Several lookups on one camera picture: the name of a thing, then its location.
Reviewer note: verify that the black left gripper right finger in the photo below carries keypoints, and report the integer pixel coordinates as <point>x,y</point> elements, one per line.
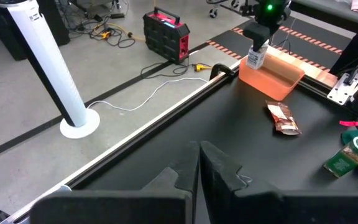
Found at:
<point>247,205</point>

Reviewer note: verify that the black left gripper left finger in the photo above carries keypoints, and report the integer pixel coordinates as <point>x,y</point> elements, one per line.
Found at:
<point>154,205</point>

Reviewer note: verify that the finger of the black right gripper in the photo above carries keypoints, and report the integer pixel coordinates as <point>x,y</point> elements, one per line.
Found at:
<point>256,34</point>

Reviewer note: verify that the white spice jar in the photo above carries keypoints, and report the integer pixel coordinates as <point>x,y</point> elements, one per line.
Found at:
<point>255,59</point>

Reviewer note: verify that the black hazard striped floor mat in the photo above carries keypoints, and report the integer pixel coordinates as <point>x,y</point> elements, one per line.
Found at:
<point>297,40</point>

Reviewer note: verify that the black chair base with caster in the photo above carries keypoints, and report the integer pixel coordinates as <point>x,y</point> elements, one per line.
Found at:
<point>225,6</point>

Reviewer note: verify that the orange plastic bin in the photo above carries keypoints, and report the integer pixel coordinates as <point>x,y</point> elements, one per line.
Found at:
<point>272,87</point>

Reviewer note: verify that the light wooden base board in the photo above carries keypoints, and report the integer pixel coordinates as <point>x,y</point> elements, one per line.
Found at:
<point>309,70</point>

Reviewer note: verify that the yellow plug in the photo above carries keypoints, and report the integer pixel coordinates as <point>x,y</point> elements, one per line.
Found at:
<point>200,67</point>

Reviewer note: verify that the grey side table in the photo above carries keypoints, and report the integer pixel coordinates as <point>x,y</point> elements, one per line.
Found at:
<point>337,15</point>

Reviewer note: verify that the red black power station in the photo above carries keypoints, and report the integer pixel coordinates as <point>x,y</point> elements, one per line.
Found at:
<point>163,37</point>

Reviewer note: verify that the pink tag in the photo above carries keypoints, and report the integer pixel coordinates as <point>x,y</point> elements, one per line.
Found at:
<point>349,123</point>

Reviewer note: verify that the white tower fan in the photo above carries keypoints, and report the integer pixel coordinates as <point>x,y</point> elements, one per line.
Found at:
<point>48,62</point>

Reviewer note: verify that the black table frame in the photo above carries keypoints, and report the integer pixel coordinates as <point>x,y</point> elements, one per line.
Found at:
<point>129,140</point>

